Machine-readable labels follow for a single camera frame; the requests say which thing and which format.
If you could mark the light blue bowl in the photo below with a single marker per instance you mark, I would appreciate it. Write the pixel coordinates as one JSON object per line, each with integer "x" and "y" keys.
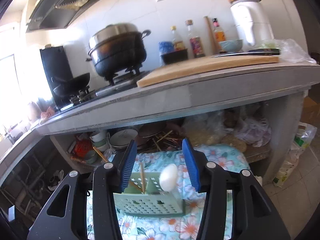
{"x": 231, "y": 46}

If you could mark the orange sauce bottle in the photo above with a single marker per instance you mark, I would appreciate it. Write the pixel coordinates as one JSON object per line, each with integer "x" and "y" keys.
{"x": 218, "y": 36}

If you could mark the large black stock pot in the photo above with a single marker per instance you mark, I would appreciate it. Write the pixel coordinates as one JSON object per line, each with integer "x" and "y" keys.
{"x": 117, "y": 47}

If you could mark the wooden rolling pin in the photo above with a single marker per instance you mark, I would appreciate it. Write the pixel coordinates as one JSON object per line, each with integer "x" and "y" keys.
{"x": 211, "y": 36}

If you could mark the floral quilted tablecloth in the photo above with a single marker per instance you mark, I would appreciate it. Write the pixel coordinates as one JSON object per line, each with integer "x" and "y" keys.
{"x": 186, "y": 226}

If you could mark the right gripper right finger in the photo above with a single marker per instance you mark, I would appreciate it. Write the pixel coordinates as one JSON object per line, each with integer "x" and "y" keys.
{"x": 254, "y": 214}

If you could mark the yellow cap sauce bottle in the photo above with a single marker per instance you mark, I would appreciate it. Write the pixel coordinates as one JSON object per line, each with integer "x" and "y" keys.
{"x": 177, "y": 39}

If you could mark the concrete kitchen counter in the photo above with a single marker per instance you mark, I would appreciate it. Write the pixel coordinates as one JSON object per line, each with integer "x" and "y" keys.
{"x": 280, "y": 85}

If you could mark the white plastic bag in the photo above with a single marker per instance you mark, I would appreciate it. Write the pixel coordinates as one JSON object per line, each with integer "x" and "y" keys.
{"x": 302, "y": 140}

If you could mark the white plate under counter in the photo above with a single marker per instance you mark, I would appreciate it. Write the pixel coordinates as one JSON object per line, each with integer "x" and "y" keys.
{"x": 122, "y": 138}

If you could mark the stack of white bowls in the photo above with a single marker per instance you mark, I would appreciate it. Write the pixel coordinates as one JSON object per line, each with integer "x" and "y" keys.
{"x": 99, "y": 140}

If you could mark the black splash guard panel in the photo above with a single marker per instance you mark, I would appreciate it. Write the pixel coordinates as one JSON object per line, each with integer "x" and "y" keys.
{"x": 55, "y": 64}

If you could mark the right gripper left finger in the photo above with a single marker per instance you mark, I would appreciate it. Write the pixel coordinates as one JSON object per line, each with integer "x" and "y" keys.
{"x": 64, "y": 214}

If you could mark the white ladle spoon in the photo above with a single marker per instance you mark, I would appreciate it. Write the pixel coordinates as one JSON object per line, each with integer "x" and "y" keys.
{"x": 168, "y": 178}

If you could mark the range hood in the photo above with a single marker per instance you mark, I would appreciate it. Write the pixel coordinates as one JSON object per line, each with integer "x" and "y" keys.
{"x": 56, "y": 14}

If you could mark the wooden chopstick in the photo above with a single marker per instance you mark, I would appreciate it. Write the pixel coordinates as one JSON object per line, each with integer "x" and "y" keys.
{"x": 100, "y": 154}
{"x": 142, "y": 176}

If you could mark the green plastic utensil holder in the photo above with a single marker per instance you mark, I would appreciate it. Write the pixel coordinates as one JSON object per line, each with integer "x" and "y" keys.
{"x": 154, "y": 202}

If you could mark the dark sauce bottle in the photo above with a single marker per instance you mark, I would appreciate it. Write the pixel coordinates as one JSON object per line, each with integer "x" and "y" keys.
{"x": 195, "y": 40}

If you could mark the black wok pan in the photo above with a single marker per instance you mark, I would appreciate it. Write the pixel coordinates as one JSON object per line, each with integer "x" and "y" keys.
{"x": 72, "y": 86}

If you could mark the wooden cutting board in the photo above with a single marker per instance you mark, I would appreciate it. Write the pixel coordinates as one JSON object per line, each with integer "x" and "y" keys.
{"x": 202, "y": 65}

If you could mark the black tray dish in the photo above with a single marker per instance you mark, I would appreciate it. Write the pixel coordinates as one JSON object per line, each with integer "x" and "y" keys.
{"x": 175, "y": 56}

